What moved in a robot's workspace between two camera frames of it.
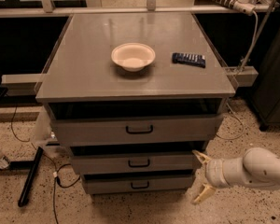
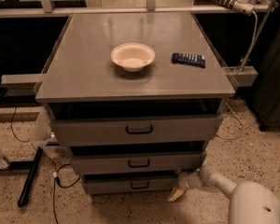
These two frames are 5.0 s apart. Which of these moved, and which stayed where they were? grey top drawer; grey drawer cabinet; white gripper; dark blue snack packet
Moved: white gripper
Stayed: dark blue snack packet; grey top drawer; grey drawer cabinet
